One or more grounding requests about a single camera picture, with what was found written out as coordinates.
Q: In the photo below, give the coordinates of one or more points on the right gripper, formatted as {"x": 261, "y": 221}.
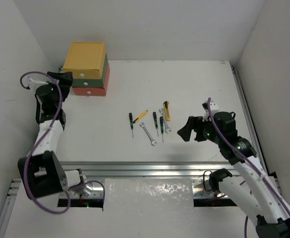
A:
{"x": 185, "y": 131}

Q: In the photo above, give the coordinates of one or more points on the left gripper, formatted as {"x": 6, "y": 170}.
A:
{"x": 61, "y": 81}

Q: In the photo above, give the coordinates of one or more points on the green drawer box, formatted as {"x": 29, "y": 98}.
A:
{"x": 95, "y": 83}

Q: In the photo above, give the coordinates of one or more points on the green black screwdriver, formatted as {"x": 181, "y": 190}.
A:
{"x": 155, "y": 122}
{"x": 162, "y": 127}
{"x": 131, "y": 123}

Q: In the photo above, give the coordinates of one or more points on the silver wrench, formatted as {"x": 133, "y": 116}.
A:
{"x": 167, "y": 128}
{"x": 152, "y": 140}

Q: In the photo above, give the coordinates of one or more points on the large yellow utility knife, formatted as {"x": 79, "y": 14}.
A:
{"x": 167, "y": 111}

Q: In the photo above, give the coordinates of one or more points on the slim yellow utility knife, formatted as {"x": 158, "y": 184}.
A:
{"x": 140, "y": 116}

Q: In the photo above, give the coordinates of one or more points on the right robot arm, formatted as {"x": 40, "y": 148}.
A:
{"x": 261, "y": 202}

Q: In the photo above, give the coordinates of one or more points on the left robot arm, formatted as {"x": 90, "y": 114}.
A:
{"x": 41, "y": 171}

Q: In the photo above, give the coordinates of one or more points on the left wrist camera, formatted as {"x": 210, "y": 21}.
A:
{"x": 34, "y": 84}

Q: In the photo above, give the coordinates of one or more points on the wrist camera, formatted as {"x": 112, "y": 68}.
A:
{"x": 34, "y": 84}
{"x": 211, "y": 106}

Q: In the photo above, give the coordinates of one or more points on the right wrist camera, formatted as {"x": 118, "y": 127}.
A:
{"x": 211, "y": 106}

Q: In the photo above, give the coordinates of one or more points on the aluminium rail frame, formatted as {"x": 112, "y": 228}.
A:
{"x": 149, "y": 191}

